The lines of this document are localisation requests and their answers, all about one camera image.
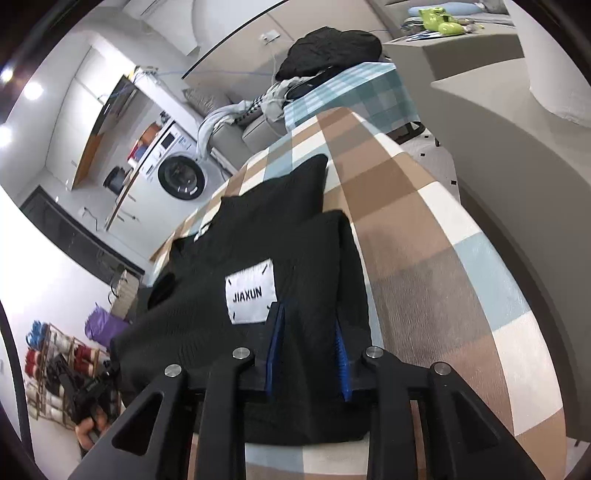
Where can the green plush toy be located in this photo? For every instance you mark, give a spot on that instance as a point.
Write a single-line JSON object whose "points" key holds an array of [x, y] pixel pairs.
{"points": [[438, 21]]}

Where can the white upper kitchen cabinets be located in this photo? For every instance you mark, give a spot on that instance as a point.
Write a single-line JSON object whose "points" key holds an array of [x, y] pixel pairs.
{"points": [[78, 115]]}

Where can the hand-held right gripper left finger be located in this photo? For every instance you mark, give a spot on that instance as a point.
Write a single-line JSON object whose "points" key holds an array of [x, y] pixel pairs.
{"points": [[276, 355]]}

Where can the purple bag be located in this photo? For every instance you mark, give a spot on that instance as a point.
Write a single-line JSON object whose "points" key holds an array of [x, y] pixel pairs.
{"points": [[104, 325]]}

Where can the white wall socket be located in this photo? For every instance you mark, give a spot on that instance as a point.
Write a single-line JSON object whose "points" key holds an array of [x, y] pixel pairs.
{"points": [[270, 37]]}

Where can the teal checked small table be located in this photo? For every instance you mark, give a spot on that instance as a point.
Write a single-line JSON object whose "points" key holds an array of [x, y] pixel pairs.
{"points": [[355, 92]]}

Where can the grey stepped side cabinet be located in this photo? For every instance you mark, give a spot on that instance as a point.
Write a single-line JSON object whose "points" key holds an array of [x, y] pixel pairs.
{"points": [[508, 161]]}

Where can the black padded jacket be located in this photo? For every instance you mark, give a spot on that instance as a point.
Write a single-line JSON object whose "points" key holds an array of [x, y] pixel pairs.
{"points": [[328, 50]]}

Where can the grey sofa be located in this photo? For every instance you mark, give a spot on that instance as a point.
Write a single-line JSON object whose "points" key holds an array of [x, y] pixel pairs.
{"points": [[231, 134]]}

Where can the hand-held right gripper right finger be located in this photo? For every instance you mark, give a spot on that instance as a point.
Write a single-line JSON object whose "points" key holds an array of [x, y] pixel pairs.
{"points": [[342, 364]]}

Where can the light blue pillow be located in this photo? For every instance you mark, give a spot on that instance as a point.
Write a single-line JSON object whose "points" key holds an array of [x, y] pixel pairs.
{"points": [[461, 8]]}

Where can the shoe rack with shoes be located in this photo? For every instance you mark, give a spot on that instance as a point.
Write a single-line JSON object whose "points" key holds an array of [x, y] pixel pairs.
{"points": [[46, 364]]}

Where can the grey hooded garment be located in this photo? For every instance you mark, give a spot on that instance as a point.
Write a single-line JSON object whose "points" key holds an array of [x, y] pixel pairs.
{"points": [[217, 122]]}

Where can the black cooking pot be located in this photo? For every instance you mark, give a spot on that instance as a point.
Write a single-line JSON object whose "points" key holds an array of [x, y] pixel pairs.
{"points": [[115, 180]]}

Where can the white kitchen cabinets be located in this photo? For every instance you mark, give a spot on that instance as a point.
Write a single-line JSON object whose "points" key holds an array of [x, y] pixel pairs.
{"points": [[78, 115], [134, 217]]}

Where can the person's left hand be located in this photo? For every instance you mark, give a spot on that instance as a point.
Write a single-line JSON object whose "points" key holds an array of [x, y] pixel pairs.
{"points": [[87, 436]]}

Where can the white paper towel roll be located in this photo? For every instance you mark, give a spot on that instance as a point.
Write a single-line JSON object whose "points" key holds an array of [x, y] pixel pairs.
{"points": [[558, 60]]}

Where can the range hood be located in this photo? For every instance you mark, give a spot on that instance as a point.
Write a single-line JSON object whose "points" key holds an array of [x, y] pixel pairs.
{"points": [[117, 101]]}

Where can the dark glass door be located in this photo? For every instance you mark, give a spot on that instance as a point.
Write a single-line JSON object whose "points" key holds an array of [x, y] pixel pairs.
{"points": [[78, 230]]}

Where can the white washing machine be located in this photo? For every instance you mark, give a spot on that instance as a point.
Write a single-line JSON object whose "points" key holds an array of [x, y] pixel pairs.
{"points": [[182, 177]]}

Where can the black knit sweater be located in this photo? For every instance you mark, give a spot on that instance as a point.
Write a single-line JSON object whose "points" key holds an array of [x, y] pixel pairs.
{"points": [[286, 221]]}

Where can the white lower kitchen cabinets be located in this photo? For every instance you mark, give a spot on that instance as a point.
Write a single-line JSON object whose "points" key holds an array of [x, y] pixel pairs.
{"points": [[134, 217]]}

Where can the brown blue plaid tablecloth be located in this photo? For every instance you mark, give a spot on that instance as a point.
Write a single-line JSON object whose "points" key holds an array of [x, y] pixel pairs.
{"points": [[415, 230]]}

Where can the woven laundry basket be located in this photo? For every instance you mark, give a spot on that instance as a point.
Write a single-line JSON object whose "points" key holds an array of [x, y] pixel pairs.
{"points": [[124, 295]]}

